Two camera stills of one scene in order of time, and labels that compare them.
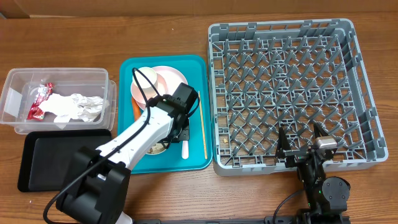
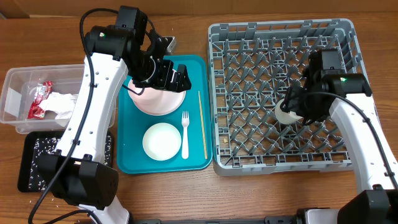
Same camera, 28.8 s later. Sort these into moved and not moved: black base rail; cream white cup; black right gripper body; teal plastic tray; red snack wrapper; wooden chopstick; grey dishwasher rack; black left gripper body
Moved: cream white cup; black right gripper body; black left gripper body
Not moved: grey dishwasher rack; teal plastic tray; red snack wrapper; black base rail; wooden chopstick
